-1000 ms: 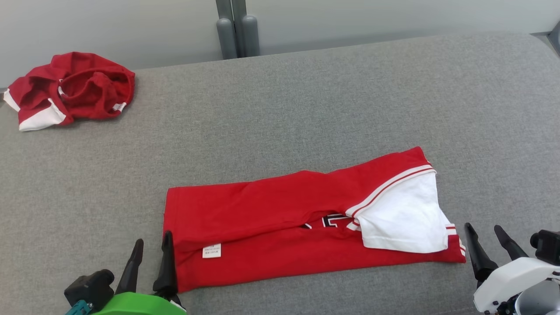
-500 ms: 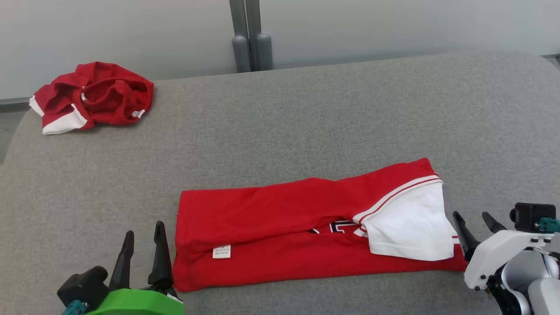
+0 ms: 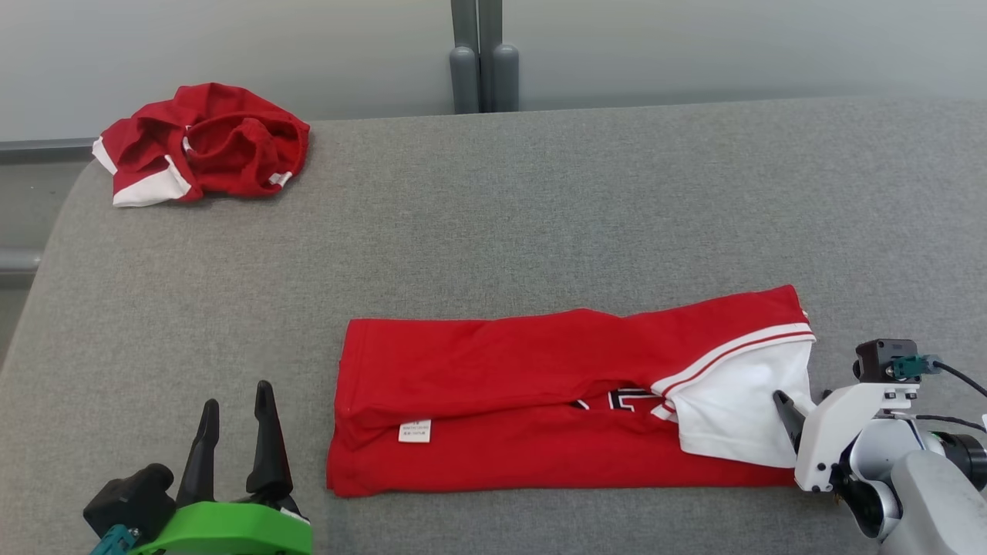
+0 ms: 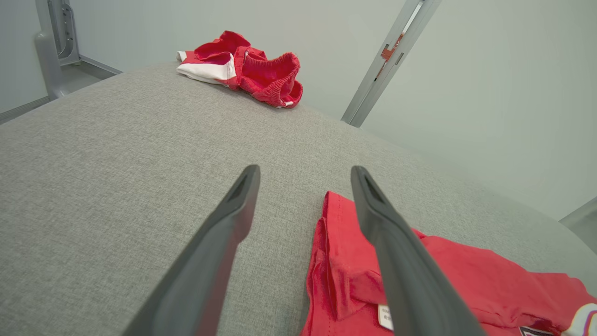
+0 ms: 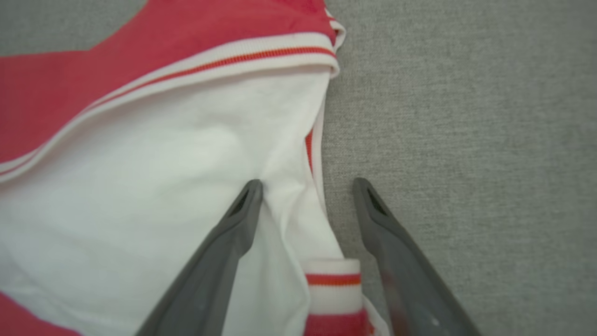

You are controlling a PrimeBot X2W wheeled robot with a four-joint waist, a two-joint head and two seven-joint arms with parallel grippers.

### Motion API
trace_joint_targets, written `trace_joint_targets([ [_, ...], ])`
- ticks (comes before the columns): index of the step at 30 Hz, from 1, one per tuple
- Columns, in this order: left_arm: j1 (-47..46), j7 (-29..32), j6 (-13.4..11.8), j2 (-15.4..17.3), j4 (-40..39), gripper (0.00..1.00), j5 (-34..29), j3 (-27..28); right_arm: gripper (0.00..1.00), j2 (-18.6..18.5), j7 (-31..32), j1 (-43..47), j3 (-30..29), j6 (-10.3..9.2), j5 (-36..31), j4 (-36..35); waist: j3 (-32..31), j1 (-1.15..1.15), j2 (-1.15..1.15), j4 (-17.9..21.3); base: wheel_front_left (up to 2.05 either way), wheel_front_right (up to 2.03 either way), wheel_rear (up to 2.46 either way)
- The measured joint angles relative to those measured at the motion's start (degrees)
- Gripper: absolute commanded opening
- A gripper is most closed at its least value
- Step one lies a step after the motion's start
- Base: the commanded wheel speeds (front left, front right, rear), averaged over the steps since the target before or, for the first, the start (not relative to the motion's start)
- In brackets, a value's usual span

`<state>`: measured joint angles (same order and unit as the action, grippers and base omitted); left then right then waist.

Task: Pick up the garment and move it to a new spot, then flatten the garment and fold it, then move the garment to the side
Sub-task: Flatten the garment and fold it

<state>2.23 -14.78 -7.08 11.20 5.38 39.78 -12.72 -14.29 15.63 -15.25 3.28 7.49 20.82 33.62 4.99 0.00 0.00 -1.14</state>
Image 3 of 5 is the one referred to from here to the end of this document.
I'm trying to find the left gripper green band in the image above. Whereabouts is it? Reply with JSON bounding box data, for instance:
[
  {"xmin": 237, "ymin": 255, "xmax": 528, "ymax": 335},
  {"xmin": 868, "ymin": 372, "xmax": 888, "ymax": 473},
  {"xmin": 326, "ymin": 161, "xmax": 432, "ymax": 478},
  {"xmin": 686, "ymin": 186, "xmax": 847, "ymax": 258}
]
[{"xmin": 127, "ymin": 380, "xmax": 313, "ymax": 555}]

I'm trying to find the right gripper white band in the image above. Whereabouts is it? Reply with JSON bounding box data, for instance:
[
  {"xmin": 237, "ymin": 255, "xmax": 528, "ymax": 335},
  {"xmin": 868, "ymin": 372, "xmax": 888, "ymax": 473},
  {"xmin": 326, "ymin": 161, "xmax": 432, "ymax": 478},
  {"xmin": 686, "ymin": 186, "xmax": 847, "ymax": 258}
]
[{"xmin": 773, "ymin": 382, "xmax": 922, "ymax": 494}]

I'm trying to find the red basketball jersey number 23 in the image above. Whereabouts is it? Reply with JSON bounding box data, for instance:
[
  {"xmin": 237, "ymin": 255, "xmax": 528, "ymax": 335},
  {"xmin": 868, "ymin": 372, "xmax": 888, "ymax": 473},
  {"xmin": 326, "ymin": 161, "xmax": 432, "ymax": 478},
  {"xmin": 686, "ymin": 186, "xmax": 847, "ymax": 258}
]
[{"xmin": 326, "ymin": 285, "xmax": 817, "ymax": 498}]

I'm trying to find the red shorts white trim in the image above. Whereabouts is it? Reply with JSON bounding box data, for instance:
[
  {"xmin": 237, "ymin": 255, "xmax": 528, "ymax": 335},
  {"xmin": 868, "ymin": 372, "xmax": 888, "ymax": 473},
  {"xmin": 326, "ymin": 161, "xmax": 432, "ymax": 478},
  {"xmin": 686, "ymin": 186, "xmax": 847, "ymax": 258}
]
[{"xmin": 93, "ymin": 82, "xmax": 311, "ymax": 207}]

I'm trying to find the grey fabric sofa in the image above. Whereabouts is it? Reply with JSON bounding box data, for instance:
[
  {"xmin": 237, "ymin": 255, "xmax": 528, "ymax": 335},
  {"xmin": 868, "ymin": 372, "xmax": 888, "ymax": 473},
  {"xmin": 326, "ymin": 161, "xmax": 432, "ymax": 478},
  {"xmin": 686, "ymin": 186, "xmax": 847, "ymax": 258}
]
[{"xmin": 0, "ymin": 96, "xmax": 987, "ymax": 555}]

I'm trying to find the left arm cable teal plug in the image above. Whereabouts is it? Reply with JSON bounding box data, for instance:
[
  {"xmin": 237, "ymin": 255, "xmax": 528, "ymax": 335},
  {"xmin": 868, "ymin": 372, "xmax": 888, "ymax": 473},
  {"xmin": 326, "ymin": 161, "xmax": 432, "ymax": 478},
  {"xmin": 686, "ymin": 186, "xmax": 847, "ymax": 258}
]
[{"xmin": 91, "ymin": 524, "xmax": 140, "ymax": 555}]

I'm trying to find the grey flat wall rail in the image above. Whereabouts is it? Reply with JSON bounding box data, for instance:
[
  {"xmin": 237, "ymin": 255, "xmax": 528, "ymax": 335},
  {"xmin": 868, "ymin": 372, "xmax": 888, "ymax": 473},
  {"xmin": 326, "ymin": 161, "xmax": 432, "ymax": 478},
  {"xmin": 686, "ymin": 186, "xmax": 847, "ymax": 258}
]
[{"xmin": 0, "ymin": 139, "xmax": 97, "ymax": 164}]

